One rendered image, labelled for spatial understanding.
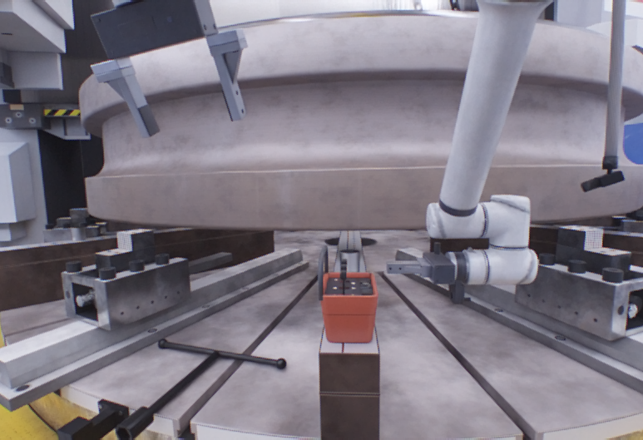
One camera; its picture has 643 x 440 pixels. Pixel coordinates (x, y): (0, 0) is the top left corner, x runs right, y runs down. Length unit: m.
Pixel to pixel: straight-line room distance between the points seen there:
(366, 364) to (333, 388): 0.10
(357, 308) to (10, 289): 2.39
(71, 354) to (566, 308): 2.03
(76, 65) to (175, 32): 4.40
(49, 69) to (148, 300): 2.61
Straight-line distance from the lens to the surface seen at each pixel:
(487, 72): 0.68
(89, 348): 1.81
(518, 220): 0.92
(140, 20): 0.49
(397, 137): 1.66
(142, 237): 1.89
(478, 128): 0.72
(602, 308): 1.67
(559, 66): 1.98
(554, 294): 1.78
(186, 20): 0.47
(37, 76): 3.94
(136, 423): 1.34
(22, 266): 2.83
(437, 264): 0.85
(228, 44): 0.46
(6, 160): 4.63
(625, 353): 1.77
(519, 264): 0.94
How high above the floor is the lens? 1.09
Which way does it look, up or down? 7 degrees down
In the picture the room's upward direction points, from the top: 1 degrees counter-clockwise
